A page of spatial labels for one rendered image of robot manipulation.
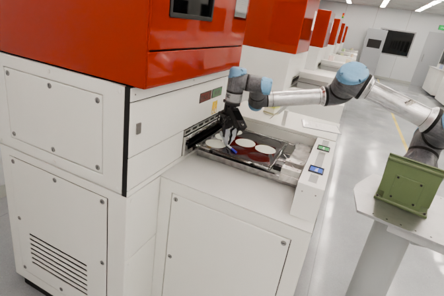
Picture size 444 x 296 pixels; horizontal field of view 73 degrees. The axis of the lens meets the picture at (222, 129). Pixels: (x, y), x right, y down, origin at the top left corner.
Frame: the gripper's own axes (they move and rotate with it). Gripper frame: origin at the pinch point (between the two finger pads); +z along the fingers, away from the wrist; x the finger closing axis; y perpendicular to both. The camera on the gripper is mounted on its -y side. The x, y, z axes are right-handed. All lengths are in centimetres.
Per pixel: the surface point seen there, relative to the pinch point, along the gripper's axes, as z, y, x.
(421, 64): 13, 497, -1254
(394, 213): 9, -59, -45
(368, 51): -5, 627, -1079
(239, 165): 7.6, -8.2, -2.3
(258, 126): -1.2, 13.6, -28.8
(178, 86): -26.7, 2.0, 27.6
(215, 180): 9.5, -13.3, 13.3
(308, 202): 1.5, -47.9, -3.8
